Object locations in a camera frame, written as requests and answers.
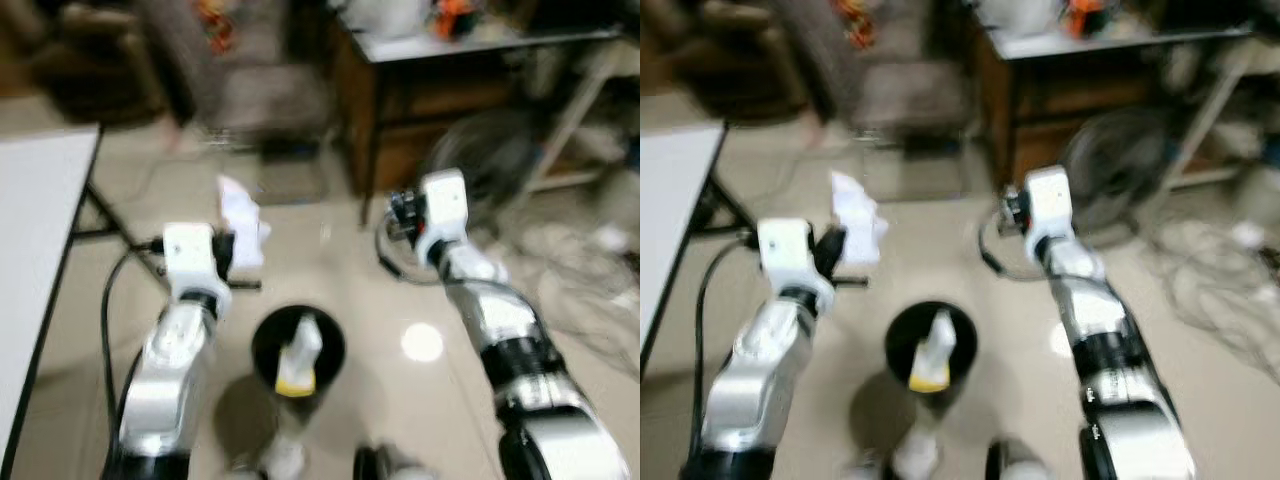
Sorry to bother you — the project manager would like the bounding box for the robot left leg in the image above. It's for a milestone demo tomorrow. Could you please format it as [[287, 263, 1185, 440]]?
[[224, 429, 307, 480], [849, 424, 942, 480]]

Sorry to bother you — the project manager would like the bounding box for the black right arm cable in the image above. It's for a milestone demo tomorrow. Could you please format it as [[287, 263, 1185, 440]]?
[[977, 214, 1052, 282], [374, 214, 452, 287]]

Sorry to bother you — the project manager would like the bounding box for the grey fabric chair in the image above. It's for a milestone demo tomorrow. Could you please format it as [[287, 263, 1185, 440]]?
[[779, 0, 977, 202], [140, 0, 337, 203]]

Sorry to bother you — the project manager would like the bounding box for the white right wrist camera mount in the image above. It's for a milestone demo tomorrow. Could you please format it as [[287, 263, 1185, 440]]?
[[414, 168, 472, 267], [1019, 164, 1077, 264]]

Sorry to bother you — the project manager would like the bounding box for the red yellow colourful item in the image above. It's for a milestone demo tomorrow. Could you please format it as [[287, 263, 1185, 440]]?
[[194, 0, 242, 57], [837, 0, 882, 52]]

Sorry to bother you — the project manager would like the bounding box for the orange black object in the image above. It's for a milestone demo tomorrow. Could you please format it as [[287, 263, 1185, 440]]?
[[1064, 0, 1107, 40], [431, 0, 477, 42]]

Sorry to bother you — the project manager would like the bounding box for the black table frame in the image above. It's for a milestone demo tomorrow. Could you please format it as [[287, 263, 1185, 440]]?
[[690, 179, 772, 247], [68, 180, 167, 292]]

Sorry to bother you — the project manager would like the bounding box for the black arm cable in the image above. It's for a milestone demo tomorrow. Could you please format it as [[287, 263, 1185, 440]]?
[[693, 231, 767, 473], [374, 214, 452, 287], [977, 214, 1052, 282], [97, 237, 170, 473]]

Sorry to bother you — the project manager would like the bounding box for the robot right leg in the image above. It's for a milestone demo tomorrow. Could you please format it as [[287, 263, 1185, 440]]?
[[351, 444, 437, 480], [984, 437, 1052, 480]]

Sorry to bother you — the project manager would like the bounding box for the white bag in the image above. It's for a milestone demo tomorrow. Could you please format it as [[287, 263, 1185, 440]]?
[[344, 0, 432, 40], [974, 0, 1062, 37]]

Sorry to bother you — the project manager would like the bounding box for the white rack frame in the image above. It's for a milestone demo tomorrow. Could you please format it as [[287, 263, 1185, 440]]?
[[524, 39, 641, 198], [1164, 39, 1280, 193]]

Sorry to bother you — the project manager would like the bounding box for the black round rubbish bin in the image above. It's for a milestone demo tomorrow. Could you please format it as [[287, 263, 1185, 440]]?
[[884, 299, 982, 394], [249, 304, 348, 402]]

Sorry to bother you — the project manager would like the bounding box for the black floor fan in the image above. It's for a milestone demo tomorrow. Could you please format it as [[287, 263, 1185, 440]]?
[[419, 109, 547, 218], [1059, 107, 1187, 237]]

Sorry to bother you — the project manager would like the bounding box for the robot leg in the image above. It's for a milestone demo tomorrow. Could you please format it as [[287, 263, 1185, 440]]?
[[984, 437, 1052, 480], [849, 424, 942, 480], [224, 429, 307, 480], [351, 444, 437, 480]]

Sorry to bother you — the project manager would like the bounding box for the white top wooden desk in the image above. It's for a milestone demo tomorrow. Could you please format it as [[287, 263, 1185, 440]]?
[[964, 0, 1262, 217], [329, 0, 641, 227]]

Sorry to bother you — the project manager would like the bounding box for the white paper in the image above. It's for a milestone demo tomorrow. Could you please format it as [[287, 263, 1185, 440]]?
[[829, 169, 890, 267], [214, 174, 274, 272]]

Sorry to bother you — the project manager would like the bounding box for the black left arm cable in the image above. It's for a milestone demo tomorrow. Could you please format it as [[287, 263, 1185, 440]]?
[[97, 237, 170, 473], [693, 231, 767, 473]]

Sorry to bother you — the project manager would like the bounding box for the white yellow carton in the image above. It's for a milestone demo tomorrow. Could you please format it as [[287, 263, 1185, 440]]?
[[274, 312, 325, 400], [907, 307, 957, 394]]

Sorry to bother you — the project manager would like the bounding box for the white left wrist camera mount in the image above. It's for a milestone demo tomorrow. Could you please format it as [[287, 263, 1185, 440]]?
[[756, 217, 835, 312], [161, 221, 234, 307]]

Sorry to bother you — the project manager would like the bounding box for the person's leg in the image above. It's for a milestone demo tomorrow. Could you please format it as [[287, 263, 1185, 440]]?
[[795, 100, 832, 152], [155, 100, 192, 157]]

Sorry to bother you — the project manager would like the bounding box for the grey cable tangle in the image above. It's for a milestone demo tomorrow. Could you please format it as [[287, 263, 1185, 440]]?
[[1129, 214, 1280, 383], [489, 214, 641, 373]]

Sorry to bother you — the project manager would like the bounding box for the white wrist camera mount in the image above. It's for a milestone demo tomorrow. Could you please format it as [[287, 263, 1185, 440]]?
[[161, 221, 234, 307], [756, 217, 835, 312], [1019, 164, 1077, 264], [414, 168, 472, 267]]

